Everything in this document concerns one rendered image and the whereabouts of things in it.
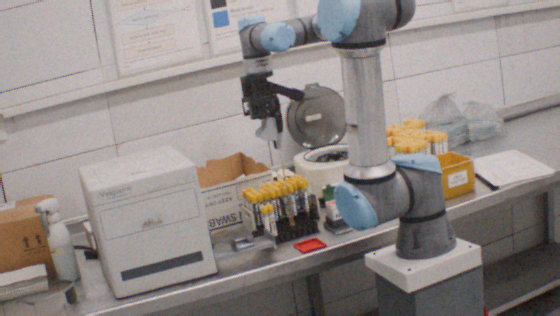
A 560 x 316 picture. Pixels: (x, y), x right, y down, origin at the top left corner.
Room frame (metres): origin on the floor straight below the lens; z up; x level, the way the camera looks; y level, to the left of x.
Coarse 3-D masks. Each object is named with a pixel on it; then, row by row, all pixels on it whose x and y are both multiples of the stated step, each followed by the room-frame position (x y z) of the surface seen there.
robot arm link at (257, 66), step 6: (246, 60) 1.94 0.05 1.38; (252, 60) 1.93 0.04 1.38; (258, 60) 1.93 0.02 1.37; (264, 60) 1.94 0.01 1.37; (270, 60) 1.95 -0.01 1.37; (246, 66) 1.95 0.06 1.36; (252, 66) 1.93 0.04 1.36; (258, 66) 1.93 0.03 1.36; (264, 66) 1.93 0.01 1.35; (270, 66) 1.95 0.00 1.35; (246, 72) 1.95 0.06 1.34; (252, 72) 1.93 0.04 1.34; (258, 72) 1.93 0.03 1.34; (264, 72) 1.94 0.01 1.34
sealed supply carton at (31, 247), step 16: (0, 208) 2.06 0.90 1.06; (16, 208) 2.02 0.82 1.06; (32, 208) 2.00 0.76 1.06; (0, 224) 1.90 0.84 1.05; (16, 224) 1.91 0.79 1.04; (32, 224) 1.92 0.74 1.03; (48, 224) 1.93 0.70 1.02; (0, 240) 1.90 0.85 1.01; (16, 240) 1.91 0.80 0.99; (32, 240) 1.92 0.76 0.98; (0, 256) 1.89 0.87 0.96; (16, 256) 1.90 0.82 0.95; (32, 256) 1.91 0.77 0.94; (48, 256) 1.93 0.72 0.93; (0, 272) 1.89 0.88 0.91; (48, 272) 1.93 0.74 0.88
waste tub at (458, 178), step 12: (444, 156) 2.17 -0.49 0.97; (456, 156) 2.15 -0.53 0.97; (444, 168) 2.02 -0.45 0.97; (456, 168) 2.04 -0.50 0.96; (468, 168) 2.05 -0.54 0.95; (444, 180) 2.02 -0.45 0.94; (456, 180) 2.03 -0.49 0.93; (468, 180) 2.05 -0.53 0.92; (444, 192) 2.02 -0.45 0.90; (456, 192) 2.03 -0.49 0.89; (468, 192) 2.05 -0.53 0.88
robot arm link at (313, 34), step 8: (400, 0) 1.52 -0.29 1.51; (408, 0) 1.53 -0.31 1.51; (408, 8) 1.53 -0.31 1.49; (304, 16) 1.92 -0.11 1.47; (312, 16) 1.90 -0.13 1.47; (408, 16) 1.54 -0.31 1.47; (304, 24) 1.89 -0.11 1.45; (312, 24) 1.87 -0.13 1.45; (400, 24) 1.54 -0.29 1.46; (312, 32) 1.88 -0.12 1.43; (320, 32) 1.85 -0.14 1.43; (312, 40) 1.90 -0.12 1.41; (320, 40) 1.89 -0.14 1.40
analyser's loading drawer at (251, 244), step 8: (248, 232) 1.85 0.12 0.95; (264, 232) 1.88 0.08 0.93; (232, 240) 1.82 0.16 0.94; (240, 240) 1.86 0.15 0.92; (248, 240) 1.85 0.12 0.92; (256, 240) 1.86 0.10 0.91; (264, 240) 1.85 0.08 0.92; (272, 240) 1.83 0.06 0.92; (216, 248) 1.84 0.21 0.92; (224, 248) 1.84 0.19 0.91; (232, 248) 1.83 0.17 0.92; (240, 248) 1.80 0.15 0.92; (248, 248) 1.81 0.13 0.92; (256, 248) 1.81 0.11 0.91; (264, 248) 1.82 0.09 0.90; (216, 256) 1.79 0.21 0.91; (224, 256) 1.78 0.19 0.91; (232, 256) 1.79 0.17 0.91
